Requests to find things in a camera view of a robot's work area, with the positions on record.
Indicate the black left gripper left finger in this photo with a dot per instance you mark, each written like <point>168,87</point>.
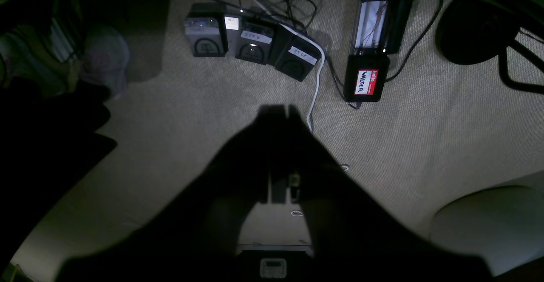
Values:
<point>195,236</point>

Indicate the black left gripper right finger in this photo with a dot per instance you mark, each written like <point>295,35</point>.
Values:
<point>355,239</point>

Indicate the black box with name tag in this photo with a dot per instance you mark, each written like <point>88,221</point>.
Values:
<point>365,78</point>

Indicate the grey foot pedal right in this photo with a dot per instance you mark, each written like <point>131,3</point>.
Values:
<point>293,56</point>

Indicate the grey foot pedal middle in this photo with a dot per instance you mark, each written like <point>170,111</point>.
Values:
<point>255,40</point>

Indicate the black chair base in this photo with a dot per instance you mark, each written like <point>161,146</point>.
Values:
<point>469,34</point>

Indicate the aluminium table leg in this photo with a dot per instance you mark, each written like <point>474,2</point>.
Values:
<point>369,32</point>

